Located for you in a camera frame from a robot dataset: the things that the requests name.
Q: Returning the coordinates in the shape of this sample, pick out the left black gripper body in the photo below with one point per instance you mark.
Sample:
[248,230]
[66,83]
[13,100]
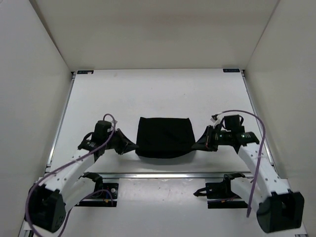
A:
[111,142]

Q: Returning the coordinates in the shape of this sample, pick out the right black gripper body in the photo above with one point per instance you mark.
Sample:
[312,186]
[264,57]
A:
[221,138]

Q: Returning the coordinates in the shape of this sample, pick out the black skirt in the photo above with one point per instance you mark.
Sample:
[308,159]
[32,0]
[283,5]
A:
[164,138]

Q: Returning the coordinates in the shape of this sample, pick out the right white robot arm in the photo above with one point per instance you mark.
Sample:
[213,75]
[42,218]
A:
[277,207]

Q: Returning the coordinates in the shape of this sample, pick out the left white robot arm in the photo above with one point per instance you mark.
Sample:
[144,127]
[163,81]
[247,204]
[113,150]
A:
[52,197]

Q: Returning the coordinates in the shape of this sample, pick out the right table corner label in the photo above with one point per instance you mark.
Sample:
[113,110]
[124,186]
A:
[231,70]

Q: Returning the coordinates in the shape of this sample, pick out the table corner label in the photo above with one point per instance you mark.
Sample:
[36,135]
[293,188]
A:
[85,72]
[231,70]

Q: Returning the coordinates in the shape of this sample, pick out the left table corner label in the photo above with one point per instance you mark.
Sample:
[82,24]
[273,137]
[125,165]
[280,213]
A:
[85,72]

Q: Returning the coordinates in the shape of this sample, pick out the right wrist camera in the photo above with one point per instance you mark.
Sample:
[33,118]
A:
[216,119]

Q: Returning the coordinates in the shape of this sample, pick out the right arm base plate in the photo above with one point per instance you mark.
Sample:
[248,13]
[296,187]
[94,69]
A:
[219,194]

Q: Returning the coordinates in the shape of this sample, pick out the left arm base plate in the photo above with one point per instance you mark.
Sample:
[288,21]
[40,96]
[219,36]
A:
[107,198]

